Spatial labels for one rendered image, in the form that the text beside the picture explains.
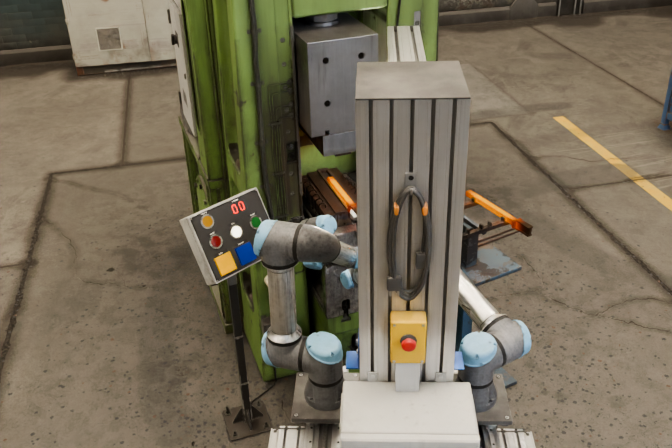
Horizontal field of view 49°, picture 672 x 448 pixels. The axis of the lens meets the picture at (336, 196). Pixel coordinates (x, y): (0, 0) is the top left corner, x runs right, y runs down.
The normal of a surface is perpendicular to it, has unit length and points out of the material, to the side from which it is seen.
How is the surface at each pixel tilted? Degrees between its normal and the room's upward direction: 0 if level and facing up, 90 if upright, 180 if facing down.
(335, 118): 90
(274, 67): 90
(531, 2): 90
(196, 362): 0
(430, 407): 0
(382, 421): 0
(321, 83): 90
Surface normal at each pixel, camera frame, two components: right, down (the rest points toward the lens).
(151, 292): -0.03, -0.88
